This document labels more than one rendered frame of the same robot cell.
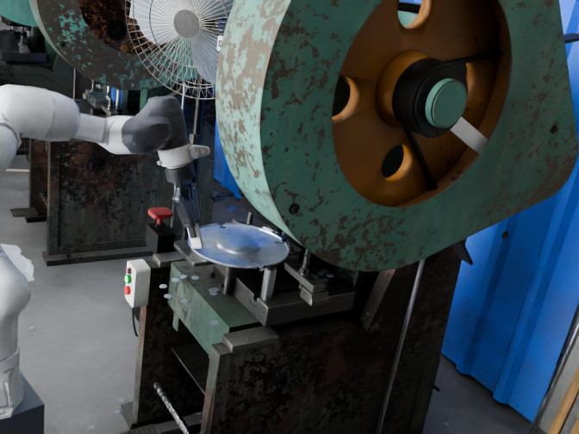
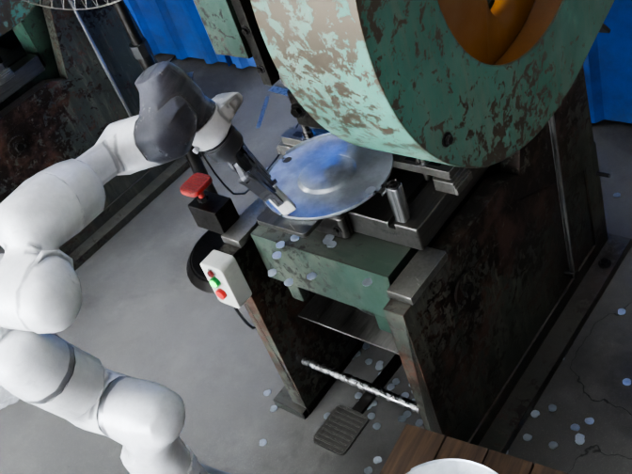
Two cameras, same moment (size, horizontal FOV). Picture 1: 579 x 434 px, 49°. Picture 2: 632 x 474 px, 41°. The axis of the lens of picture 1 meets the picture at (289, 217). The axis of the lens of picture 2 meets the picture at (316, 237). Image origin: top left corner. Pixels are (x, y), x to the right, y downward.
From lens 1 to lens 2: 0.44 m
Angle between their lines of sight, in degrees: 18
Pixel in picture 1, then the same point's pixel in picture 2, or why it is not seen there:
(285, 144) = (410, 80)
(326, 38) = not seen: outside the picture
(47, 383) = not seen: hidden behind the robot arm
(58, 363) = not seen: hidden behind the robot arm
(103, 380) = (229, 384)
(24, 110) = (48, 220)
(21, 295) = (178, 409)
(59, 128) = (92, 209)
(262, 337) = (431, 266)
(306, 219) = (461, 138)
